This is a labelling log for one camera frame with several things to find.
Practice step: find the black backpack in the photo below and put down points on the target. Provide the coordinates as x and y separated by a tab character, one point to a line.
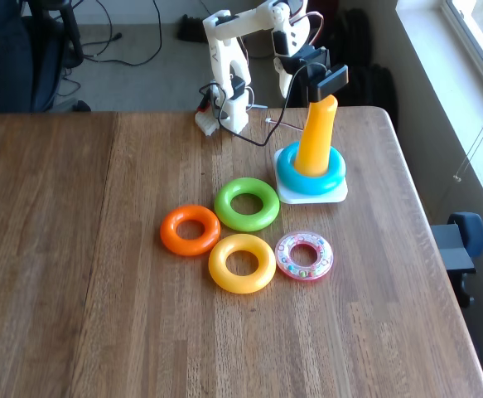
369	83

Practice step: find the black power strip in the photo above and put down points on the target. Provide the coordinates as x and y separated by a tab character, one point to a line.
191	31

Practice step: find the window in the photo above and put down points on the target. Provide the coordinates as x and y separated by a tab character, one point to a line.
481	29

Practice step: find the dark office chair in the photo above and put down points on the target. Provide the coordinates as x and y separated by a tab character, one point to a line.
5	62

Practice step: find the black camera box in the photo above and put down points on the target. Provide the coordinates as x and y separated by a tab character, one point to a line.
332	79

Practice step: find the yellow post with white base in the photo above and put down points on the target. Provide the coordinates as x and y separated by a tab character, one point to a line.
315	132

